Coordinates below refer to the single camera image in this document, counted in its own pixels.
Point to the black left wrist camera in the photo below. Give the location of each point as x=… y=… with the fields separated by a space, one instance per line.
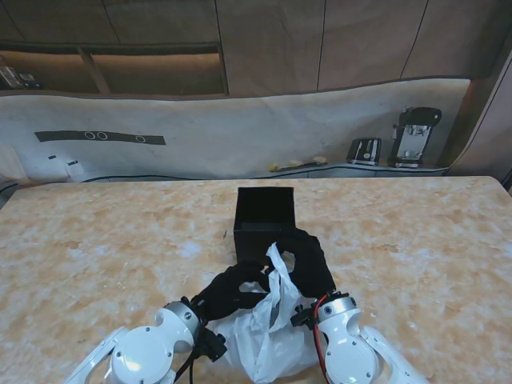
x=212 y=347

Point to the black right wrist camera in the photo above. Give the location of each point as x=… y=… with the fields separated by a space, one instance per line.
x=303 y=316

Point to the black silver coffee machine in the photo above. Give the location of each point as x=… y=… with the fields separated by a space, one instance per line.
x=414 y=138

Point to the open black gift box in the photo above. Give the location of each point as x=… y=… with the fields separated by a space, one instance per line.
x=256 y=244

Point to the white printed plastic bag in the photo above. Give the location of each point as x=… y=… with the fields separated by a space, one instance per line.
x=276 y=344

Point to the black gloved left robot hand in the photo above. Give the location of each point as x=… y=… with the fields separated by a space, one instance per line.
x=228 y=296

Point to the yellow lemon piece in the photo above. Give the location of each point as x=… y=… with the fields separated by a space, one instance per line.
x=320 y=159

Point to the grey kitchen counter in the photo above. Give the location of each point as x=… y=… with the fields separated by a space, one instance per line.
x=340 y=171

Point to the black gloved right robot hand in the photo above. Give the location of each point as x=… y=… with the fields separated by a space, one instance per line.
x=312 y=268

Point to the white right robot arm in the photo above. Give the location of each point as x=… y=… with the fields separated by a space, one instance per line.
x=348 y=348

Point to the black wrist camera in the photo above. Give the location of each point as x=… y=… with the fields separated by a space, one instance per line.
x=303 y=316
x=212 y=347

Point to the small black shelf item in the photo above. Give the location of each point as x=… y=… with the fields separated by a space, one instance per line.
x=30 y=81

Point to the dark wall strip with rings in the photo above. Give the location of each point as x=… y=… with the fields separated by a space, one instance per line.
x=60 y=136

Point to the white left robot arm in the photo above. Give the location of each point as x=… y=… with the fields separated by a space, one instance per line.
x=140 y=352

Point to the dark cutting board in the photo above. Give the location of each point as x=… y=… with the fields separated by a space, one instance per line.
x=306 y=164

